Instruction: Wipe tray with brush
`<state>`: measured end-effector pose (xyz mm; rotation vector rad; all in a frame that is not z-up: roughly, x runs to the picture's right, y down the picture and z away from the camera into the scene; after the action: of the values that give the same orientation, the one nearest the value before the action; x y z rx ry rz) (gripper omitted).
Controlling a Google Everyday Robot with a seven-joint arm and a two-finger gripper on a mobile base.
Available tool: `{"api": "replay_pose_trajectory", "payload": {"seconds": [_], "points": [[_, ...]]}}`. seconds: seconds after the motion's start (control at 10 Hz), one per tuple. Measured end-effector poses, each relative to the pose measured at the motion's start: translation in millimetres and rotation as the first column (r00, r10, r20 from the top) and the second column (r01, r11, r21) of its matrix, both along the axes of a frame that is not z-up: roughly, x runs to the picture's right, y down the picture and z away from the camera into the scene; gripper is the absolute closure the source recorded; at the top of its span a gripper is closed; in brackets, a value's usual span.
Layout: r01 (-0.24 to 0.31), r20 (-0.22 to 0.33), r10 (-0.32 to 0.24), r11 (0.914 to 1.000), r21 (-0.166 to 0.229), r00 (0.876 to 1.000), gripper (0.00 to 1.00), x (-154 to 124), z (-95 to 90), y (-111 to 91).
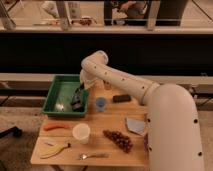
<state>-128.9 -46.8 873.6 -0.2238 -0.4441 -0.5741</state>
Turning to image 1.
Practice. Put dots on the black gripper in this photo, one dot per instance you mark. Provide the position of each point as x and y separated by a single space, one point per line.
79 90

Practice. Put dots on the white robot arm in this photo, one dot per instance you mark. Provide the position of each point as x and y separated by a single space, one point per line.
174 139

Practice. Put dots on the green plastic tray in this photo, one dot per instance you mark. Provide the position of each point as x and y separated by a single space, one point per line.
60 95

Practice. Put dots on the blue plastic cup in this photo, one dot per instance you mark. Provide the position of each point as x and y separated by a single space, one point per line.
100 104

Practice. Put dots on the black rectangular block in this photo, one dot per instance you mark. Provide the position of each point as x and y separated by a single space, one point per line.
121 98

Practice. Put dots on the white plastic cup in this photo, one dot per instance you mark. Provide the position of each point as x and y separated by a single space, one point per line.
81 132

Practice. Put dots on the orange carrot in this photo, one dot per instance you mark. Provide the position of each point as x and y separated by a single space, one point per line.
49 127

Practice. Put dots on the grey blue cloth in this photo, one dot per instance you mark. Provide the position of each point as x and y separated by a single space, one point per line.
135 126

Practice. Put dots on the bunch of dark grapes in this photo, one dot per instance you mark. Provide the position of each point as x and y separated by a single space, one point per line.
122 141

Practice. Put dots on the metal fork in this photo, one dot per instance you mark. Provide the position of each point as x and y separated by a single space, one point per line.
100 155

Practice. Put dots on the person in background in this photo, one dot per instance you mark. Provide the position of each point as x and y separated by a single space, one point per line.
170 11

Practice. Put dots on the white object in background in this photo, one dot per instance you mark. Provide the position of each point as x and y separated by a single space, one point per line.
50 8

